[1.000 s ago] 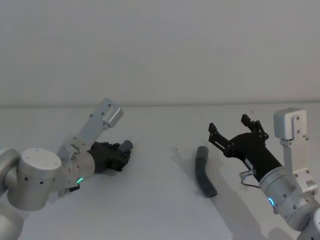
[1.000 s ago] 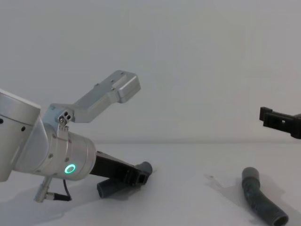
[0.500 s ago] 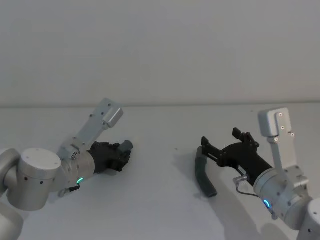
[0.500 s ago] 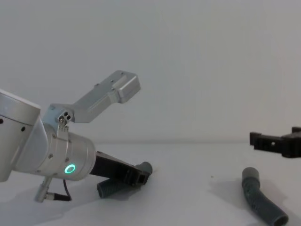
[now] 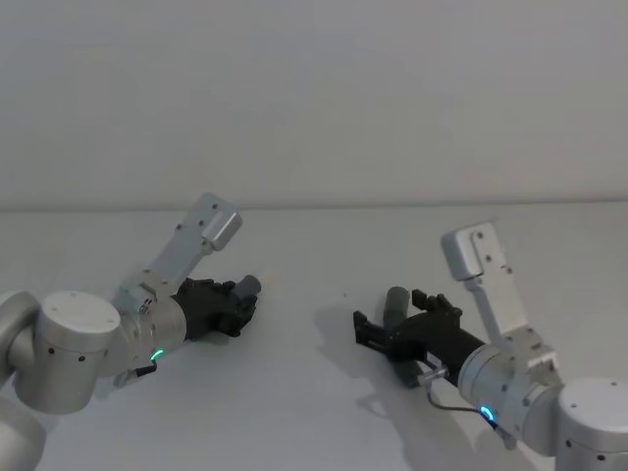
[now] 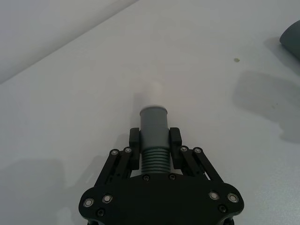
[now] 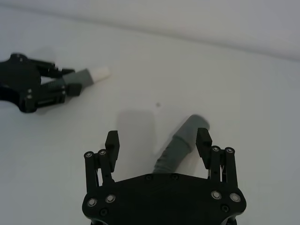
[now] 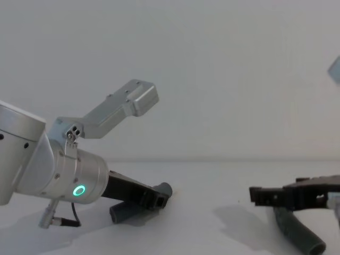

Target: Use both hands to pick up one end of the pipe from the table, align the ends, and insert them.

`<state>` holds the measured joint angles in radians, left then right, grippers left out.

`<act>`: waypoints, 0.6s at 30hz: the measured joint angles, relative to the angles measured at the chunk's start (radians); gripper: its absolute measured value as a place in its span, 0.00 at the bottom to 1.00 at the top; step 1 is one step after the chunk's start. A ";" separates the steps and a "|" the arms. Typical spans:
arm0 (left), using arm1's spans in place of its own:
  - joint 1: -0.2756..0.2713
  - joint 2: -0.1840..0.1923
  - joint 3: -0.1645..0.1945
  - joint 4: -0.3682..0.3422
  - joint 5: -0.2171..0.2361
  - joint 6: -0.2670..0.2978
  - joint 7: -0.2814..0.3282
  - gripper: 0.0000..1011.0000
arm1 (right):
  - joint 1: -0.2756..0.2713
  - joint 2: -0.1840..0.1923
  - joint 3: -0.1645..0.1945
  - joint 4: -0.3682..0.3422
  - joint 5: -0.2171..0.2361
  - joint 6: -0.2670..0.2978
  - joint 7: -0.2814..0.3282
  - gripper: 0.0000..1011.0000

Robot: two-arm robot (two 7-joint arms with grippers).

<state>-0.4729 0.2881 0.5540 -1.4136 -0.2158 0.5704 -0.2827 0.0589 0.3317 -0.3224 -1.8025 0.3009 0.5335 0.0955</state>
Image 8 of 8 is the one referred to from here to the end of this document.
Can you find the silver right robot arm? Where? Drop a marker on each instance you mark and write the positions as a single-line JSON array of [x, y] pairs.
[[335, 71]]

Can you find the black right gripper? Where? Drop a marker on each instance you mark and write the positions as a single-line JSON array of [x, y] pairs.
[[305, 195]]

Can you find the white table cloth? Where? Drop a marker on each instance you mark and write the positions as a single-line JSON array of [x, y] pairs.
[[202, 220]]

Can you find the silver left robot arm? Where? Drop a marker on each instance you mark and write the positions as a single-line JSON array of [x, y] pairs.
[[66, 175]]

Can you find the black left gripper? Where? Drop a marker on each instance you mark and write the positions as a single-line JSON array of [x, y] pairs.
[[127, 189]]

